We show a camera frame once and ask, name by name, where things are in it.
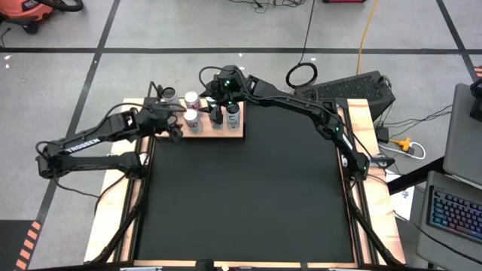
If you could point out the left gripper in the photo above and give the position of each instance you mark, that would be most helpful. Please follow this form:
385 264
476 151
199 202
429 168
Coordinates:
162 118

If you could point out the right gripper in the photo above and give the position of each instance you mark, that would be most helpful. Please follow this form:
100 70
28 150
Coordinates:
227 88

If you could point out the silver Diet Coke can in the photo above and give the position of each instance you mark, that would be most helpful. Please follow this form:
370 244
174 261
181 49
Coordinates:
193 120
193 99

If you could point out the white Celsius Tropical Vibe can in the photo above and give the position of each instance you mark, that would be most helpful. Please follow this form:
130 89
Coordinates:
170 94

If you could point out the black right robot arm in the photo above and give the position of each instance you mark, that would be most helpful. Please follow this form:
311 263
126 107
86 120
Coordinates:
301 107

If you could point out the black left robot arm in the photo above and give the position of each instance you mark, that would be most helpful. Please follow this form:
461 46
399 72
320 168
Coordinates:
81 145

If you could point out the wooden shelf board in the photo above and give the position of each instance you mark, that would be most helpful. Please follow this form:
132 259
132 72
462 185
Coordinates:
233 134

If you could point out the black table mat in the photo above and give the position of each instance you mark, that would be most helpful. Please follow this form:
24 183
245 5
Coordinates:
244 195

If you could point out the black perforated computer case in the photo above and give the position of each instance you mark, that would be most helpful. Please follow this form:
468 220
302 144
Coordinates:
357 88

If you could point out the red equipment edge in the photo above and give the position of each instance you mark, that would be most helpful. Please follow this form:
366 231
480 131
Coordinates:
342 1

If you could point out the black power adapter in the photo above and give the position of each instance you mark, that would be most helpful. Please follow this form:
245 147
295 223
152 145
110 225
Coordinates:
382 134

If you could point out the orange black hazard strip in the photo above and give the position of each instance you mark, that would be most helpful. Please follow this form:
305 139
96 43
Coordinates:
28 244

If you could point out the orange power splitter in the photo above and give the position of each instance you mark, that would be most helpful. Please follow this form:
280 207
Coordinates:
402 143

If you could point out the orange shop vacuum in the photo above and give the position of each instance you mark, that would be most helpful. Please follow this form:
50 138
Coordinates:
22 13

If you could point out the black desk leg bar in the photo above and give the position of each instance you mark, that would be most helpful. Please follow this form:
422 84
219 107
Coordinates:
414 176

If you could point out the grey laptop lid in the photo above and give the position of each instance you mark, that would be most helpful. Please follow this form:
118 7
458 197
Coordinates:
463 131

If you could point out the backlit keyboard on right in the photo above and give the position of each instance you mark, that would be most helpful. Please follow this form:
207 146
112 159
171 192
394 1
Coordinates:
455 214

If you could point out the black device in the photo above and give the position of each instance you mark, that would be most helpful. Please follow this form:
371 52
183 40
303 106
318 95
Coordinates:
476 99

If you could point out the black diagonal frame strut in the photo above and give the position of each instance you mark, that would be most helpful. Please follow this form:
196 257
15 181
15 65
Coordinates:
373 230
121 222

